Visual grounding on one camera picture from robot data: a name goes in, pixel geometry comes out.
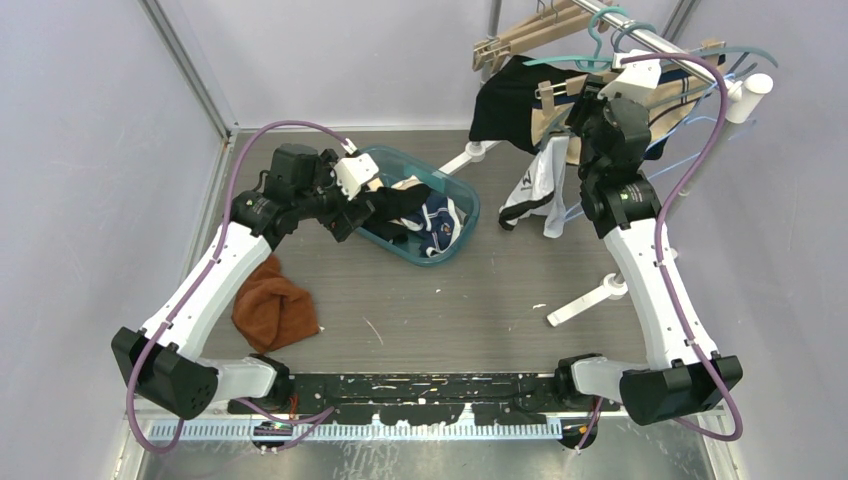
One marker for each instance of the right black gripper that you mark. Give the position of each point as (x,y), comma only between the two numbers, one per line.
(588,101)

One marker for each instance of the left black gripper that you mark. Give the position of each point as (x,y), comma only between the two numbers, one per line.
(337,222)

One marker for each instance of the black underwear beige waistband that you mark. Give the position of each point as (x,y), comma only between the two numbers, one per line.
(390,205)

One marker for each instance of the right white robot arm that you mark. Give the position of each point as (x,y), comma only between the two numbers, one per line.
(684,372)

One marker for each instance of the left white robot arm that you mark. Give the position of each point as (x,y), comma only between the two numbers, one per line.
(161,361)

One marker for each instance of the beige underwear navy trim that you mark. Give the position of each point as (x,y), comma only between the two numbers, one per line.
(667,109)

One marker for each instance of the teal plastic hanger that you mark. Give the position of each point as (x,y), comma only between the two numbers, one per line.
(589,63)

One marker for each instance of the white black underwear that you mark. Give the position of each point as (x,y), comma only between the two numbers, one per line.
(539,192)

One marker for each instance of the teal plastic basket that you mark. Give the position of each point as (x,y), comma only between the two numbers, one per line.
(400,170)

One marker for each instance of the brown towel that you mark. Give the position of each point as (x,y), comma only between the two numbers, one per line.
(271,312)

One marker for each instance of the wooden hangers at back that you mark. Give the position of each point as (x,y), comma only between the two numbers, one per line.
(554,21)

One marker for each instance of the white clothes rack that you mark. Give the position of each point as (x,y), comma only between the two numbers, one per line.
(743,96)

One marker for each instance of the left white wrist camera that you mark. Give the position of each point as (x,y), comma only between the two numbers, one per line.
(352,173)

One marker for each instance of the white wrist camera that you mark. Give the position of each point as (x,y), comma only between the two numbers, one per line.
(352,173)
(635,81)

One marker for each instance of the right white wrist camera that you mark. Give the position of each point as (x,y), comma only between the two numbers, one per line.
(635,81)

